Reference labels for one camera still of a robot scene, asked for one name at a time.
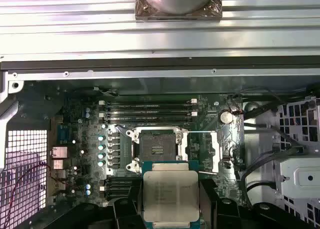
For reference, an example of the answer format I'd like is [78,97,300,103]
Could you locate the silver metal drive bracket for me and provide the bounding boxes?
[279,158,320,200]

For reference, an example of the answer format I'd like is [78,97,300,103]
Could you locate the green motherboard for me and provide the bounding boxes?
[49,93,245,215]

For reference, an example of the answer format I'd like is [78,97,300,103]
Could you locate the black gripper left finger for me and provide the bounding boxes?
[58,185,143,229]

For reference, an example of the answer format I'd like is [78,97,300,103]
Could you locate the black RAM slot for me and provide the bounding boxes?
[104,181,142,188]
[99,186,141,193]
[106,104,193,110]
[106,116,193,123]
[98,99,198,105]
[98,110,198,117]
[104,192,133,200]

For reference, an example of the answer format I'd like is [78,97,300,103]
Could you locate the metal socket cover frame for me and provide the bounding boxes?
[178,130,223,175]

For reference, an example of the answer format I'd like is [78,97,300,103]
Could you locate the round silver coin battery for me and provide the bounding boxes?
[219,110,234,125]

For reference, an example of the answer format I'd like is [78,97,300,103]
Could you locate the black open PC case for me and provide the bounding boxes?
[0,55,320,229]

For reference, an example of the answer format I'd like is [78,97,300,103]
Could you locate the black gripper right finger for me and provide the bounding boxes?
[199,179,311,229]

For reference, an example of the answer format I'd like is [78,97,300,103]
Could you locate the blue rear port connector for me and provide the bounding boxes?
[57,125,72,145]

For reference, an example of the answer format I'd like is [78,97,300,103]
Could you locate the thin red wire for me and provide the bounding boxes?
[9,162,70,205]

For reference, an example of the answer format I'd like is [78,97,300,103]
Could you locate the perforated silver drive cage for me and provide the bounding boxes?
[276,96,320,151]

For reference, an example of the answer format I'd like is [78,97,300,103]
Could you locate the silver square CPU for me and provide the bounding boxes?
[141,161,201,227]

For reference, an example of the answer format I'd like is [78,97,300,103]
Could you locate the CPU socket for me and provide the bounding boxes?
[126,126,191,176]

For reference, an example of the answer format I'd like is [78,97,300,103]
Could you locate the black cable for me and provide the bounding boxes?
[243,122,305,151]
[240,148,301,187]
[246,180,277,206]

